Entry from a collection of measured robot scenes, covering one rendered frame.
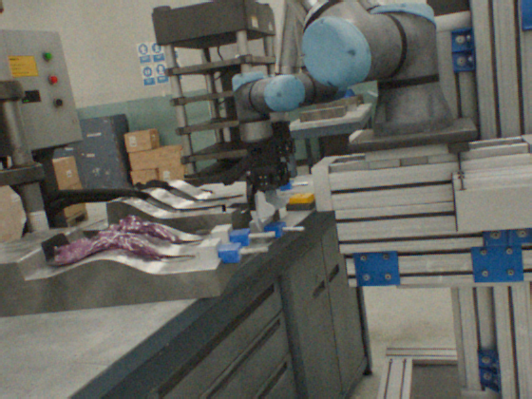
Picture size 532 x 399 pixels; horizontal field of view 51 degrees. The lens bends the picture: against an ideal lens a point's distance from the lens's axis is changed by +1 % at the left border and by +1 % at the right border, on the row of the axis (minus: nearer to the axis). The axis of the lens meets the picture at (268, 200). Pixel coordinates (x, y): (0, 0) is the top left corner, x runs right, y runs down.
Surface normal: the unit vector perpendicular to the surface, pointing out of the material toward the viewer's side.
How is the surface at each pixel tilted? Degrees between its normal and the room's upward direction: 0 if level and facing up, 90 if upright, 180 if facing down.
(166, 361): 90
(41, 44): 90
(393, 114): 72
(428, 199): 90
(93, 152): 90
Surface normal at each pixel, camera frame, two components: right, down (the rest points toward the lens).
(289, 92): 0.58, 0.07
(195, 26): -0.23, 0.22
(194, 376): 0.90, -0.05
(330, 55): -0.73, 0.34
